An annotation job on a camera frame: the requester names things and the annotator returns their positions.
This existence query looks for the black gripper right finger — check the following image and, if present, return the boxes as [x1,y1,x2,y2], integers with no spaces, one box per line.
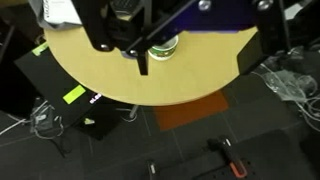
[236,0,293,75]

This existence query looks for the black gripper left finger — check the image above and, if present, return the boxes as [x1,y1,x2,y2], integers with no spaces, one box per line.
[71,0,201,76]

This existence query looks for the blue marker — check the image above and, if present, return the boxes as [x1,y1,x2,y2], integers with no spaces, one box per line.
[151,0,259,43]

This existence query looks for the black keyboard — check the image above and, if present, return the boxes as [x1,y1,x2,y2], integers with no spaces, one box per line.
[109,0,142,17]

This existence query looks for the white and black cardboard box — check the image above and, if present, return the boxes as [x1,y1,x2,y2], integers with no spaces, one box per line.
[28,0,83,30]

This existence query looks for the black box with green labels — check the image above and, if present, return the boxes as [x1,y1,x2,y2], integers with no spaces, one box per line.
[14,41,126,141]

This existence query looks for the white mug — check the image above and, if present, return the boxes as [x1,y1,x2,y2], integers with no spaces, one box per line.
[147,34,180,62]

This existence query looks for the metal table leg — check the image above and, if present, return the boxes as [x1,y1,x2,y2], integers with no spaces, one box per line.
[128,104,140,122]

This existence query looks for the clear plastic and cable tangle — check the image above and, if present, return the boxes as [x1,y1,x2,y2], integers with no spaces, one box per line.
[252,45,320,133]

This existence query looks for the grey cable bundle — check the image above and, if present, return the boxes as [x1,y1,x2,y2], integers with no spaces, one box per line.
[29,99,66,140]

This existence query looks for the black tool with red handle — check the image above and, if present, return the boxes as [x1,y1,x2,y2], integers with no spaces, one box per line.
[207,135,250,179]

